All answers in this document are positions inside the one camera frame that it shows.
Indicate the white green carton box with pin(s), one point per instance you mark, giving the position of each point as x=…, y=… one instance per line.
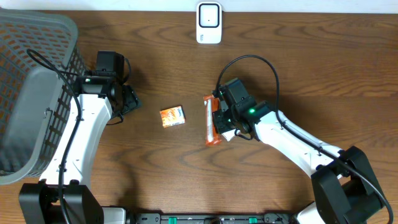
x=229, y=134

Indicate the orange snack bar wrapper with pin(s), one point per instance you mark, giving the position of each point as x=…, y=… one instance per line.
x=211, y=105

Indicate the white barcode scanner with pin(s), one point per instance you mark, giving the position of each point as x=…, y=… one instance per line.
x=209, y=22

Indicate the orange tissue pack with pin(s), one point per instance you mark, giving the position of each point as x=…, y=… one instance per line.
x=172, y=116

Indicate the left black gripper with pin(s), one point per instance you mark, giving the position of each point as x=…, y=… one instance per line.
x=129, y=97

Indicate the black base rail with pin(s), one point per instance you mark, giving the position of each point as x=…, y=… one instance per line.
x=156, y=218

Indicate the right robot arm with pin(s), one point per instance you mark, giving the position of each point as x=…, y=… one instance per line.
x=344, y=184

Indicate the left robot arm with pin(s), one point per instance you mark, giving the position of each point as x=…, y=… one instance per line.
x=63, y=193

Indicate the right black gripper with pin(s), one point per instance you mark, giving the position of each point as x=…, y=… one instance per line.
x=219, y=124

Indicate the grey plastic basket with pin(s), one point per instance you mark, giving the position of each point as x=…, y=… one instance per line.
x=35, y=102

